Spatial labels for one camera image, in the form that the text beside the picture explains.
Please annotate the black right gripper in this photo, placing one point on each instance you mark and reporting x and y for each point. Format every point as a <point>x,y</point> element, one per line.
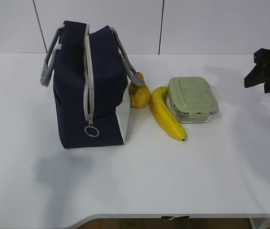
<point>261,72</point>

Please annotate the green lid glass container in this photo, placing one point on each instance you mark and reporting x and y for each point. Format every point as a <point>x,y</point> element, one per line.
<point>191,99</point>

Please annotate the yellow banana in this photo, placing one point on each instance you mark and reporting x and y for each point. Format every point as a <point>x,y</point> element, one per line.
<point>164,116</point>

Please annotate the yellow pear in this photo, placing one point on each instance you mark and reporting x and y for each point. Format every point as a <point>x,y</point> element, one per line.
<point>139,96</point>

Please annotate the navy blue lunch bag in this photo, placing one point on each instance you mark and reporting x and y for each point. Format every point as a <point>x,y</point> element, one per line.
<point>90,74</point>

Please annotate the white right table leg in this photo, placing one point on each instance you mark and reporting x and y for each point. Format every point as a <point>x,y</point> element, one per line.
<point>260,223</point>

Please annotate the black tape on table edge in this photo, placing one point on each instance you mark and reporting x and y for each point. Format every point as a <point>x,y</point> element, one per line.
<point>175,217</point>

